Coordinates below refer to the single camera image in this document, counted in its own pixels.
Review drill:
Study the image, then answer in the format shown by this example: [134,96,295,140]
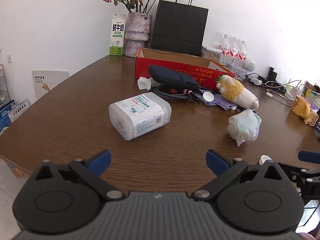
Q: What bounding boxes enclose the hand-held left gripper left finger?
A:
[29,149,126,202]

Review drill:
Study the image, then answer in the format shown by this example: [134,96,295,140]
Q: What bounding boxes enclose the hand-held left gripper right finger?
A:
[191,149,292,202]

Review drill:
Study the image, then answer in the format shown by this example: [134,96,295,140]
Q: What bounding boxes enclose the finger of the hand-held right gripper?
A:
[298,151,320,163]
[278,162,320,200]

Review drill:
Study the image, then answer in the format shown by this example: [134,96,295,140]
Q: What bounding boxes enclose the clear cotton swab box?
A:
[109,92,172,141]

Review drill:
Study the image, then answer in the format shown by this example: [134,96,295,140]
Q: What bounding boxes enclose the purple knit pouch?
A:
[199,87,238,111]

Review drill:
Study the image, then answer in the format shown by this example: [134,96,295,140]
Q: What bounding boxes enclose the white ribbed bottle cap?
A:
[202,91,215,103]

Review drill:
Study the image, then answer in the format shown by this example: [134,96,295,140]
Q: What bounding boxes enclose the yellow white plush toy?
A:
[215,74,259,109]

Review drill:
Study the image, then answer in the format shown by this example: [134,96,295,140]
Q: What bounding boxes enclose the grey braided cable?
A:
[150,85,198,102]

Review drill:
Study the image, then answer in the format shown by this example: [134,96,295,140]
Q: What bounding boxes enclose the white tissue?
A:
[137,76,157,91]

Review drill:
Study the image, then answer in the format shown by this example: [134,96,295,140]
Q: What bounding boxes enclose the dark blue pouch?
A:
[148,65,200,91]

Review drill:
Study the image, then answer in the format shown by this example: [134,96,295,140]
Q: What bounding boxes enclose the red cardboard box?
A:
[134,47,235,86]

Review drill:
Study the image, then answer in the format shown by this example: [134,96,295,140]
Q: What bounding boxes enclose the clear seed container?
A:
[201,45,222,61]

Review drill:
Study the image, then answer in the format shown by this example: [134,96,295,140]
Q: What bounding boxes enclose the yellow mug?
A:
[291,95,313,118]

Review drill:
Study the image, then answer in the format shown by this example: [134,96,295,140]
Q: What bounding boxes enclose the pale blue wipes pack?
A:
[305,89,320,111]

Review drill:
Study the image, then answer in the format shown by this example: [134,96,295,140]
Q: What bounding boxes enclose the white plug adapter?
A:
[285,85,301,101]

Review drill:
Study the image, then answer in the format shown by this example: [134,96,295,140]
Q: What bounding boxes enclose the black charging dock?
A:
[267,67,278,82]

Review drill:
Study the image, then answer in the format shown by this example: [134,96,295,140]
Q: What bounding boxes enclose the white sign board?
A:
[32,70,69,99]

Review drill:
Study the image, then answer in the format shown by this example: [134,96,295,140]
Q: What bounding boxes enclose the white tin box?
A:
[229,64,247,81]

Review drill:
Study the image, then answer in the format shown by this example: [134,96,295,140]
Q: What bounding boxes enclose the blue white boxes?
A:
[0,99,32,133]

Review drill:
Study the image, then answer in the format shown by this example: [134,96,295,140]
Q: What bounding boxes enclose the white round speaker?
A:
[244,59,257,72]

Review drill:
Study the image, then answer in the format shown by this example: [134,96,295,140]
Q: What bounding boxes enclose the red label water bottle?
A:
[237,40,248,62]
[229,37,240,64]
[219,34,232,64]

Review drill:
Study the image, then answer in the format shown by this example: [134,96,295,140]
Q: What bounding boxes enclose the green white milk carton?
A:
[109,14,127,56]

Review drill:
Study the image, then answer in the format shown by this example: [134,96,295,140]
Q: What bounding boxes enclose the purple white vase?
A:
[124,12,153,57]

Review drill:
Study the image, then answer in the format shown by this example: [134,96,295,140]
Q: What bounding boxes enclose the black paper bag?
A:
[150,0,209,57]

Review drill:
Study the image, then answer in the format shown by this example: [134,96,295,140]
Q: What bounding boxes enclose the white cable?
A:
[265,79,303,107]

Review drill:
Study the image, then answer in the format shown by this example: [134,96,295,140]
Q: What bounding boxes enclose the wire rack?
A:
[0,64,11,105]

